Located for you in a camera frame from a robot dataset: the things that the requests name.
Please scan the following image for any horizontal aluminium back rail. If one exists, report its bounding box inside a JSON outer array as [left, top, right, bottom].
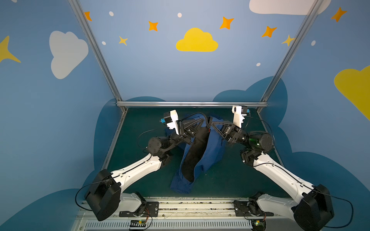
[[116, 101, 268, 108]]

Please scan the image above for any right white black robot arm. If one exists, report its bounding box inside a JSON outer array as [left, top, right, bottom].
[[211, 121, 334, 231]]

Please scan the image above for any small circuit board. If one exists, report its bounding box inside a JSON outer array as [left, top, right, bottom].
[[129, 219, 147, 230], [251, 220, 267, 231]]

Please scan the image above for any left floor aluminium rail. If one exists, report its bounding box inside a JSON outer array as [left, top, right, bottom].
[[101, 111, 127, 170]]

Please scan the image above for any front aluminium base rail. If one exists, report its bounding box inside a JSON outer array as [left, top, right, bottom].
[[70, 197, 321, 231]]

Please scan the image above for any right aluminium corner post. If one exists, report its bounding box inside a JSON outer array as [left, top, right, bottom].
[[256, 0, 324, 113]]

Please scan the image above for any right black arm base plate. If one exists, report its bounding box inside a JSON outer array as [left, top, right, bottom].
[[233, 200, 274, 217]]

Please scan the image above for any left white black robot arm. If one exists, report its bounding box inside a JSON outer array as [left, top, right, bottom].
[[84, 116, 208, 221]]

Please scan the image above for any left small circuit board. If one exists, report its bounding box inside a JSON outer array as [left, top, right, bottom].
[[129, 219, 147, 230]]

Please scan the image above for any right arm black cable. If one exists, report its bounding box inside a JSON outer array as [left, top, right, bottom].
[[245, 114, 355, 229]]

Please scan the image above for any right floor aluminium rail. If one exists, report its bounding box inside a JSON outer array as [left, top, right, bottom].
[[257, 111, 285, 167]]

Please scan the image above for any aluminium corner post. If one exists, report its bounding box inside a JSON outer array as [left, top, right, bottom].
[[68, 0, 122, 103], [256, 0, 324, 113]]

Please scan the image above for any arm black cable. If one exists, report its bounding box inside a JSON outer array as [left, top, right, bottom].
[[245, 114, 355, 229], [75, 128, 162, 212]]

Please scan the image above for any blue jacket with black lining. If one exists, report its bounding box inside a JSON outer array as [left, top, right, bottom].
[[170, 113, 226, 194]]

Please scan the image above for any left aluminium corner post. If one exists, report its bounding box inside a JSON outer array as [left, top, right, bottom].
[[68, 0, 122, 103]]

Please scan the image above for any floor aluminium rail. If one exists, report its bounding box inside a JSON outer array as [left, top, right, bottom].
[[101, 111, 127, 170], [257, 111, 285, 167]]

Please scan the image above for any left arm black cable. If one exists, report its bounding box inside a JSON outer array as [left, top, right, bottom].
[[75, 128, 162, 212]]

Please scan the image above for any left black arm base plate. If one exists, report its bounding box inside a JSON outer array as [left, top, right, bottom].
[[119, 202, 159, 217]]

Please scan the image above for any right small circuit board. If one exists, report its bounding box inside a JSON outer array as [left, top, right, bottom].
[[251, 220, 267, 231]]

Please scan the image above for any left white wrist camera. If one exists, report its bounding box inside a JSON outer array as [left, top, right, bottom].
[[160, 110, 179, 135]]

